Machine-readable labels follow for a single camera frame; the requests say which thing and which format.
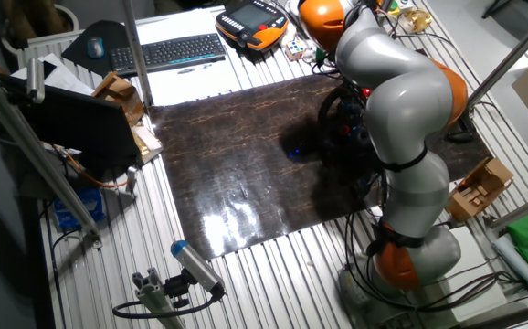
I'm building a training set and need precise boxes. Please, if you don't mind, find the black racing steering wheel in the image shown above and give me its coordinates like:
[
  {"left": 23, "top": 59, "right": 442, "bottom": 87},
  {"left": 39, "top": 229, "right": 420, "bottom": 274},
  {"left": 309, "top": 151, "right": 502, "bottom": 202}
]
[{"left": 317, "top": 84, "right": 386, "bottom": 173}]

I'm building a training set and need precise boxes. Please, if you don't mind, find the dark brown marble mat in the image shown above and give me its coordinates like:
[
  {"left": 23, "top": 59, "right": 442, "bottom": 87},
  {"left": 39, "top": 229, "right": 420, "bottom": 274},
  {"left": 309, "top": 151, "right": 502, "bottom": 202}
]
[{"left": 148, "top": 72, "right": 494, "bottom": 261}]

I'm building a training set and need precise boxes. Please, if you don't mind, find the white paper sheet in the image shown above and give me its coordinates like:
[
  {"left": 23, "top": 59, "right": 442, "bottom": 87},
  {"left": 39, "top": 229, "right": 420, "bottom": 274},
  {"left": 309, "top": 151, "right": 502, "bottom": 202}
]
[{"left": 133, "top": 6, "right": 249, "bottom": 107}]

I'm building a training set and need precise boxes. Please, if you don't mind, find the white gold packet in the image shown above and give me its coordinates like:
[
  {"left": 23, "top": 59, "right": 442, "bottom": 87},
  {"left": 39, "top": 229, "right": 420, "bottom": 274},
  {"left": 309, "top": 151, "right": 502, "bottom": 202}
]
[{"left": 130, "top": 125, "right": 164, "bottom": 165}]

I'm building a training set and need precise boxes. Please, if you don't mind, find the colourful puzzle cube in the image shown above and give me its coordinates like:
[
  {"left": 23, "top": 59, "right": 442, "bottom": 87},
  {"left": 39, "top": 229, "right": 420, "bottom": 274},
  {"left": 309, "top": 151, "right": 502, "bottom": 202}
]
[{"left": 284, "top": 37, "right": 308, "bottom": 62}]

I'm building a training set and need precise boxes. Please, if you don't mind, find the orange black teach pendant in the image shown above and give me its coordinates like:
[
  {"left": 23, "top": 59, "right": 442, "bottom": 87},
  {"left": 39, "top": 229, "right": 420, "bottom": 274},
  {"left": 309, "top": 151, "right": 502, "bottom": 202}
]
[{"left": 215, "top": 0, "right": 290, "bottom": 52}]

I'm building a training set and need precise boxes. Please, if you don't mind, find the black computer keyboard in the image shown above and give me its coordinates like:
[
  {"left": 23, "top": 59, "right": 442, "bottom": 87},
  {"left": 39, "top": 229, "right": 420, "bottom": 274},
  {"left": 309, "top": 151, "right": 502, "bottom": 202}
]
[{"left": 109, "top": 32, "right": 227, "bottom": 77}]

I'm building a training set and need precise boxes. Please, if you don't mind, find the brown cardboard box with flaps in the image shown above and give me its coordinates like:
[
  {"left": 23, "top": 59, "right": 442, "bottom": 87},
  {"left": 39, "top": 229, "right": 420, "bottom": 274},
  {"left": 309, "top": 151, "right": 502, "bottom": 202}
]
[{"left": 91, "top": 71, "right": 145, "bottom": 128}]

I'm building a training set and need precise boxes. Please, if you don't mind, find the short aluminium profile stub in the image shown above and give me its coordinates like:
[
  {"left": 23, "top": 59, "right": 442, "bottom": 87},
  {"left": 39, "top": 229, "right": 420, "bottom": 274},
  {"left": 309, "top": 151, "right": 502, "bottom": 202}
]
[{"left": 131, "top": 267, "right": 187, "bottom": 329}]

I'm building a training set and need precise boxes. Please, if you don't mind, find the blue packet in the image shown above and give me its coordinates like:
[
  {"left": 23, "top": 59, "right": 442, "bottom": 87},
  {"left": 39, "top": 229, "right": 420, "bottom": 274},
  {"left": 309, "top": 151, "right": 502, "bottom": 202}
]
[{"left": 53, "top": 186, "right": 106, "bottom": 229}]

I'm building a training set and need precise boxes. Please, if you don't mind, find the black flat monitor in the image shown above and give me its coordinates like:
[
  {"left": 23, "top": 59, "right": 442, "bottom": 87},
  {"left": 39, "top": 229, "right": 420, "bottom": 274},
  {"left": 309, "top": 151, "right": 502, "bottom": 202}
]
[{"left": 0, "top": 72, "right": 142, "bottom": 170}]

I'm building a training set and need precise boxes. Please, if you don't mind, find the black mouse pad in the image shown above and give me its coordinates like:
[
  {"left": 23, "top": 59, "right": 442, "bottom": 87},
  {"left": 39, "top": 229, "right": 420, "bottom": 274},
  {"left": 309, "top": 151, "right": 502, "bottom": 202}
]
[{"left": 60, "top": 19, "right": 131, "bottom": 77}]

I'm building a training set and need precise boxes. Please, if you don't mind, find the blue grey computer mouse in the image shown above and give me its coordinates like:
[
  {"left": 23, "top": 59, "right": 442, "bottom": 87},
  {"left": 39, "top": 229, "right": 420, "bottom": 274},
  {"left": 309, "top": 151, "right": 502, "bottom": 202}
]
[{"left": 86, "top": 36, "right": 106, "bottom": 60}]

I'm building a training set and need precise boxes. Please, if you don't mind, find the golden shiny object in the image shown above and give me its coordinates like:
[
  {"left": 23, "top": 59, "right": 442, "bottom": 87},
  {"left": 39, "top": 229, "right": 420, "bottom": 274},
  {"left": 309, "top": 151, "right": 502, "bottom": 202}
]
[{"left": 398, "top": 8, "right": 433, "bottom": 34}]

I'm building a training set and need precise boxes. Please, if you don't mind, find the open brown cardboard box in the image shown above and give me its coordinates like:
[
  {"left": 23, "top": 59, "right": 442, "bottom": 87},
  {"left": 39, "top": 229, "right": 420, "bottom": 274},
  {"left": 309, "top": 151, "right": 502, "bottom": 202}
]
[{"left": 446, "top": 157, "right": 515, "bottom": 224}]

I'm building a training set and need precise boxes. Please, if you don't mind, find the white paper stack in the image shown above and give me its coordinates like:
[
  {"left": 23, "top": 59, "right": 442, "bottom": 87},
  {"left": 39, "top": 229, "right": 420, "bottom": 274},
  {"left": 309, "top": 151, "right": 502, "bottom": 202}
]
[{"left": 11, "top": 53, "right": 95, "bottom": 96}]

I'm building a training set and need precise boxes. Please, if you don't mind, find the long slanted aluminium beam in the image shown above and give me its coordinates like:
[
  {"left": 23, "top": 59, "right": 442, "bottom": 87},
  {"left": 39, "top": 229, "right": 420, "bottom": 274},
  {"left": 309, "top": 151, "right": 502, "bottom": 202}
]
[{"left": 0, "top": 63, "right": 103, "bottom": 250}]

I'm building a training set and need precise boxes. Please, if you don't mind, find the white flat panel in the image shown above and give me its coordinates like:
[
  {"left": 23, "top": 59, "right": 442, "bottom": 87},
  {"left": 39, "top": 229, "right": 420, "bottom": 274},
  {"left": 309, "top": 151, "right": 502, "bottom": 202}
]
[{"left": 428, "top": 226, "right": 508, "bottom": 324}]

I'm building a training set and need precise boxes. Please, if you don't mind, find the white round bin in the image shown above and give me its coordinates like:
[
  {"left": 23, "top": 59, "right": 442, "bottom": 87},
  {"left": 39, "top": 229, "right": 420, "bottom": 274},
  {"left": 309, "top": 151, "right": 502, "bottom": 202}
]
[{"left": 1, "top": 3, "right": 81, "bottom": 58}]

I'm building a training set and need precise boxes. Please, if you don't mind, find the pale rolled sheet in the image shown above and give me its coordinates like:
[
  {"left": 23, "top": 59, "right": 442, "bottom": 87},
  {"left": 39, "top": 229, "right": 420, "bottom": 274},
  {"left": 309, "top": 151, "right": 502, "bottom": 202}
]
[{"left": 493, "top": 234, "right": 528, "bottom": 297}]

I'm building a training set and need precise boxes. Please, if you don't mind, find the silver camera with blue cap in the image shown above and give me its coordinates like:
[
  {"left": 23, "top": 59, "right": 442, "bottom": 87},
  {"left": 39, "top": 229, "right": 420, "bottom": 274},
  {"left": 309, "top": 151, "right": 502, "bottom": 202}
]
[{"left": 170, "top": 239, "right": 227, "bottom": 298}]

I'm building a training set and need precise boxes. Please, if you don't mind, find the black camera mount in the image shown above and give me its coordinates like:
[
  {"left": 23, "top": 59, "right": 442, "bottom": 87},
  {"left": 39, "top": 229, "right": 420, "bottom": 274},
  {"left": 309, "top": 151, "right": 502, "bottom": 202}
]
[{"left": 163, "top": 268, "right": 193, "bottom": 310}]

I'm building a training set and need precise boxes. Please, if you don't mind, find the orange cable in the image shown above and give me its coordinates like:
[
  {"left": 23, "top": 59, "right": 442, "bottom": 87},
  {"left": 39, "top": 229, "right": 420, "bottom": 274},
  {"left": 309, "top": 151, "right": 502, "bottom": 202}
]
[{"left": 39, "top": 140, "right": 131, "bottom": 189}]

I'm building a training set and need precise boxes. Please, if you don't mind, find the black camera cable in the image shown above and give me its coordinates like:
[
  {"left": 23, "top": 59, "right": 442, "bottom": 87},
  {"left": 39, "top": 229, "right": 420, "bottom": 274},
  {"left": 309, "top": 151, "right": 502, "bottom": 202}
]
[{"left": 111, "top": 283, "right": 227, "bottom": 320}]

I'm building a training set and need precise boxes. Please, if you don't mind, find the upright aluminium profile post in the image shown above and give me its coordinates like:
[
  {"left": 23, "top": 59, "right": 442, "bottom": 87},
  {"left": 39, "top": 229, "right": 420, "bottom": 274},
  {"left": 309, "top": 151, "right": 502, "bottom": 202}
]
[{"left": 121, "top": 0, "right": 154, "bottom": 109}]

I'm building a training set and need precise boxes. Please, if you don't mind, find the plain silver camera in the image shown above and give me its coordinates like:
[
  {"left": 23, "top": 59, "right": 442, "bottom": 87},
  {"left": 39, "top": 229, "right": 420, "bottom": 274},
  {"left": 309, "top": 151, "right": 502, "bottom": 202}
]
[{"left": 26, "top": 57, "right": 47, "bottom": 104}]

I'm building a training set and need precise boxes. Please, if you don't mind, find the low aluminium frame beam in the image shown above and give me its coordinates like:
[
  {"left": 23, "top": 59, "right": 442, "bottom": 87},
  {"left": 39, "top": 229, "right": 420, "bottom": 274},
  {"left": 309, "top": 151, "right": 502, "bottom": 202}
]
[{"left": 490, "top": 186, "right": 528, "bottom": 231}]

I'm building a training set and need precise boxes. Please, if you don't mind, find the tall aluminium frame post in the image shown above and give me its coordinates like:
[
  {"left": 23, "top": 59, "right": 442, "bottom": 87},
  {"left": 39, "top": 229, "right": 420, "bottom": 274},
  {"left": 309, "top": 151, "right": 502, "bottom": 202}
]
[{"left": 467, "top": 2, "right": 528, "bottom": 110}]

